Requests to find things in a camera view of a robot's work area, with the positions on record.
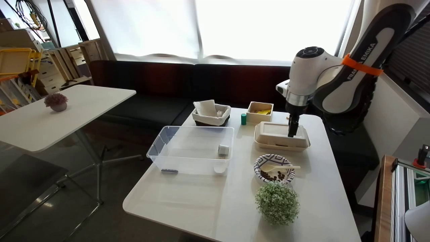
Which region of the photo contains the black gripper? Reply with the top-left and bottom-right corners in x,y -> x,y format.
285,101 -> 310,139

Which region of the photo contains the purple potted plant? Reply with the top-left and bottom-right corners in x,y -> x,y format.
43,92 -> 70,113

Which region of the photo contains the white folding work table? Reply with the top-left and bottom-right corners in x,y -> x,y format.
121,107 -> 363,242

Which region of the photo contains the dark window shutter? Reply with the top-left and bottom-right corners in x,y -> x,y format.
382,8 -> 430,113

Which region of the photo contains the wooden stick on plate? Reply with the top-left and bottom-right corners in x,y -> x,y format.
261,163 -> 303,174

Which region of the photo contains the blue patterned paper plate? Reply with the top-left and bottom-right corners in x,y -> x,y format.
253,152 -> 297,186

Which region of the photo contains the light wooden crate shelf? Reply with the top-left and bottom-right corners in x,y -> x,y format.
38,38 -> 116,96

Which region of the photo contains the aluminium profile frame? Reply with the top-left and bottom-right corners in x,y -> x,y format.
391,160 -> 430,242

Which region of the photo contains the yellow metal rack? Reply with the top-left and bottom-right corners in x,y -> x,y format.
0,46 -> 46,89

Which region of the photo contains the clear plastic storage bin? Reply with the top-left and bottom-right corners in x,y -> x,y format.
146,124 -> 236,178

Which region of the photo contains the dark sofa bench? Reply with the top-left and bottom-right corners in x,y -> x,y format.
88,60 -> 382,207

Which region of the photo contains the green artificial potted plant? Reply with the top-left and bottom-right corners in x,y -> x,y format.
256,182 -> 300,226

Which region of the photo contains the wooden base board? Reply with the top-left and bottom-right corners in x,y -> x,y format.
374,155 -> 400,242

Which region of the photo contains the white window curtain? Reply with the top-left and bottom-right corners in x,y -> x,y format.
86,0 -> 365,66

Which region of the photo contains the small open wooden box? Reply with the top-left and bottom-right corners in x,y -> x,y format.
246,100 -> 276,125

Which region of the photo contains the white paper napkin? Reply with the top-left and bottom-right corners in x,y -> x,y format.
193,99 -> 218,119

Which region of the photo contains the small white cube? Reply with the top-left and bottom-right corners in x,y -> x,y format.
217,143 -> 232,158

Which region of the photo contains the cream clamshell takeout box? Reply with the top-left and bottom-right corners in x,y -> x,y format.
253,120 -> 312,152

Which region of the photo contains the red and black clamp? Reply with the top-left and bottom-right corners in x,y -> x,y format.
413,143 -> 430,171

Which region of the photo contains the white rectangular basket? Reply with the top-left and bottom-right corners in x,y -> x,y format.
191,103 -> 233,128

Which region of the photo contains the white side table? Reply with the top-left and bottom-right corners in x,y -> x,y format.
0,84 -> 143,213

